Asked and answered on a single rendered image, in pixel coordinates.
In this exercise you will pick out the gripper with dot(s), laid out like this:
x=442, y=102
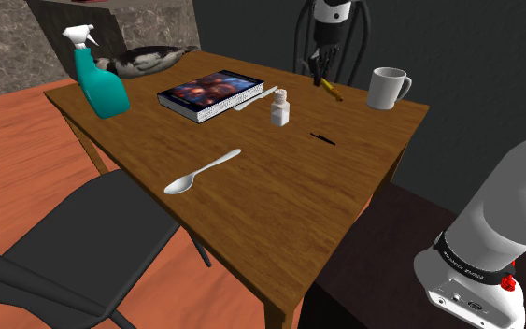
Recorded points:
x=326, y=34

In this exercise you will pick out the yellow pencil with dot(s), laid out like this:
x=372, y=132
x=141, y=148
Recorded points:
x=333, y=91

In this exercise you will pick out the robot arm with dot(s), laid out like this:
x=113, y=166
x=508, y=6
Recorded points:
x=495, y=218

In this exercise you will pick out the white salt shaker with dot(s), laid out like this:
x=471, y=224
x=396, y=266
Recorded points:
x=280, y=111

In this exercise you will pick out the white mug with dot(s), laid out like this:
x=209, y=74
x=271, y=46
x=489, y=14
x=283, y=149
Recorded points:
x=384, y=89

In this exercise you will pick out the white plastic knife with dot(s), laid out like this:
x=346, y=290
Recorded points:
x=262, y=94

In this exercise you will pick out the black pen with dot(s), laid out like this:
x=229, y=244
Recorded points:
x=322, y=139

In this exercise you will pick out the dark blue book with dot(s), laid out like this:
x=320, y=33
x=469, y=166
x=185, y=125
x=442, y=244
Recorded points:
x=208, y=91

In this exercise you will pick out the wooden table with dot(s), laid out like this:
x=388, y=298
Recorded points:
x=267, y=205

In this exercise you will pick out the silver spoon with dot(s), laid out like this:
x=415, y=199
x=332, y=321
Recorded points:
x=180, y=183

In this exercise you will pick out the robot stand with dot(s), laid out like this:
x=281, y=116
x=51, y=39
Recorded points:
x=372, y=255

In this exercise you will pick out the teal spray bottle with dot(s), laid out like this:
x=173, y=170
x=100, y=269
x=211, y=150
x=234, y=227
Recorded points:
x=101, y=91

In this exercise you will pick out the black padded chair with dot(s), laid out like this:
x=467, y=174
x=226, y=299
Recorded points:
x=85, y=228

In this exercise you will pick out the black metal frame chair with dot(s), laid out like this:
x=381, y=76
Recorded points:
x=368, y=20

